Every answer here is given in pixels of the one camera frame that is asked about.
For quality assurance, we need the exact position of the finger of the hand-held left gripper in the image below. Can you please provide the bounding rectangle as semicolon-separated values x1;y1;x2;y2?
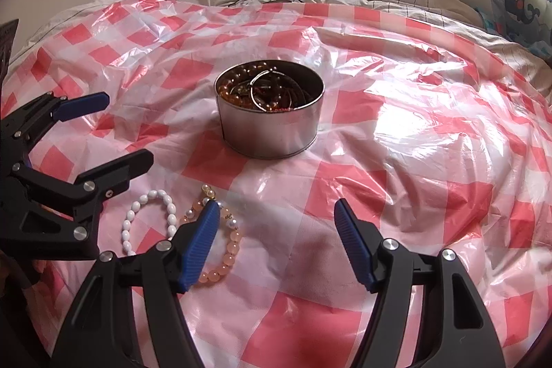
0;91;111;167
0;149;155;262

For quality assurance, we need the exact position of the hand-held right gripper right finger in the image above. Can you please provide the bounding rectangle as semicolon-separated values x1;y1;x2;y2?
334;198;506;368

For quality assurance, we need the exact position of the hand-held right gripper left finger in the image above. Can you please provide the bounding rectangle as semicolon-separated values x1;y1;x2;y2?
49;199;222;368

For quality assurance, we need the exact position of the peach bead bracelet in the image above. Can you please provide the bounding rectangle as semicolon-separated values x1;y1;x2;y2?
178;184;242;287

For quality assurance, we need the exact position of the white bead bracelet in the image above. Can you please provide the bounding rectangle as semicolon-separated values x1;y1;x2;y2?
122;189;178;257

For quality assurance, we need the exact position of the round metal tin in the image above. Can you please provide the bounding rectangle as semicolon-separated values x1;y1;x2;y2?
214;61;325;159

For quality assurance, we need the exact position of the tangle of beaded string bracelets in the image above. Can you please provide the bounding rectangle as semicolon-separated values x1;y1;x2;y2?
217;64;322;114

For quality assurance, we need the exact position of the silver bracelet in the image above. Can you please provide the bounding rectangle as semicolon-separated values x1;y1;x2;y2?
247;67;299;112

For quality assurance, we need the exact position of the red checkered plastic sheet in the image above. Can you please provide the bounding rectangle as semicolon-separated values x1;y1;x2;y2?
0;0;552;368

